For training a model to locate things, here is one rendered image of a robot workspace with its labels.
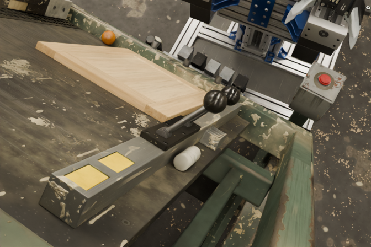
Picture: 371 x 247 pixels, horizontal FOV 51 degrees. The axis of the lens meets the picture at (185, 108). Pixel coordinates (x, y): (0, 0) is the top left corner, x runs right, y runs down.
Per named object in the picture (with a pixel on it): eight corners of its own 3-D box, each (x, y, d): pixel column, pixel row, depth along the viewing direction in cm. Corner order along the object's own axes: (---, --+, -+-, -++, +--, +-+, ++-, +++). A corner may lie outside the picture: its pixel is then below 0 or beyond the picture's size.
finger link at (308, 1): (273, 20, 84) (312, -4, 78) (279, 10, 88) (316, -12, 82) (281, 32, 84) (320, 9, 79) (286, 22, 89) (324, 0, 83)
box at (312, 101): (329, 98, 148) (347, 75, 131) (316, 124, 144) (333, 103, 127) (300, 84, 150) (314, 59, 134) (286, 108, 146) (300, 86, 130)
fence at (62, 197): (237, 115, 131) (242, 105, 130) (74, 229, 41) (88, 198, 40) (223, 107, 132) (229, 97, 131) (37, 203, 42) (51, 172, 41)
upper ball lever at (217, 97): (168, 144, 67) (233, 104, 63) (159, 149, 63) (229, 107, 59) (156, 125, 67) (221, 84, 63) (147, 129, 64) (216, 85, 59)
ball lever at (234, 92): (189, 133, 78) (245, 98, 74) (183, 136, 75) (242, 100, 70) (179, 116, 79) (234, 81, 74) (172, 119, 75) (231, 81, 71)
